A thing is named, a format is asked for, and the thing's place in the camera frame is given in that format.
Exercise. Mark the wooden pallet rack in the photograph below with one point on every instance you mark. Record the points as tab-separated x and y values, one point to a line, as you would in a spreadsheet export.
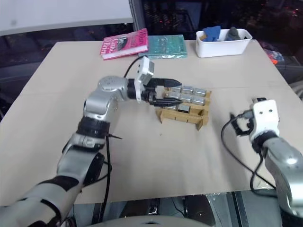
189	117

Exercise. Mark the colourful plastic bag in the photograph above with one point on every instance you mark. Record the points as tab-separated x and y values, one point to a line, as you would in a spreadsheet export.
274	56

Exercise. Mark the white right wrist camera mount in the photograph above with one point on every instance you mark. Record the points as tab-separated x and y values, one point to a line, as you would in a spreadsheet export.
265	118

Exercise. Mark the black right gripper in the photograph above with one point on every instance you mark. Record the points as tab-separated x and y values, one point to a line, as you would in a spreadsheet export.
248	119

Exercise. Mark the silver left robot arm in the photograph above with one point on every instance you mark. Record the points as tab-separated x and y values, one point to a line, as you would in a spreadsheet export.
99	104

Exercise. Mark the grey cloth item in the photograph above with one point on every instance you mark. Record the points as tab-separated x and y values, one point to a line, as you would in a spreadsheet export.
233	34

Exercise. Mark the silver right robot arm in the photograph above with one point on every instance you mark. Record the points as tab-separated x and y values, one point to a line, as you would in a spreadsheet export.
284	151

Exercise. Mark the grey rounded robot torso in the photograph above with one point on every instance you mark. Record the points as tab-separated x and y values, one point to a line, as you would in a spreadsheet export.
154	221

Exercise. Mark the white board panel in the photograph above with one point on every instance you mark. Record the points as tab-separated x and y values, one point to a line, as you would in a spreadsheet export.
59	14

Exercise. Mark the teal book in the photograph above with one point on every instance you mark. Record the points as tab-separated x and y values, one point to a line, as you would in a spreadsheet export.
165	46

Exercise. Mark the black zip tie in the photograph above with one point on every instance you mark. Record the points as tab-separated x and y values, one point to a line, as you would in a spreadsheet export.
116	137

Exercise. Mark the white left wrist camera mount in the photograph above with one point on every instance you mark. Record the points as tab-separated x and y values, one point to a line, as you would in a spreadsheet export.
142	78

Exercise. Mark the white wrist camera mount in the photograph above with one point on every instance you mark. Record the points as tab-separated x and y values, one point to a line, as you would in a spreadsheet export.
265	118
142	78

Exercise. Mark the white plastic bin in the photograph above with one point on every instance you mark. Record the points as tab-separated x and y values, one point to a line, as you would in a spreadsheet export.
220	48

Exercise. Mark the small silver camera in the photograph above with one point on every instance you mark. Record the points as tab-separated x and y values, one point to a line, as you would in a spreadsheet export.
184	108
172	95
199	91
186	97
172	108
198	99

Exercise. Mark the grey window frame post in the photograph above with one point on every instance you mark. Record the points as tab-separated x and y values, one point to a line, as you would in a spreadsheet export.
136	14

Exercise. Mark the pink book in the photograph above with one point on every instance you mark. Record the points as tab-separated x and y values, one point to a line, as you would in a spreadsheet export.
123	45

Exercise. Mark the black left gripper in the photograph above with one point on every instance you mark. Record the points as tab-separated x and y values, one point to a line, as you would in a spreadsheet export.
149	92

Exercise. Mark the blue foam pieces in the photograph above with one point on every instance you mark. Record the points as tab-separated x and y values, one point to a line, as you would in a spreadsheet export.
211	33

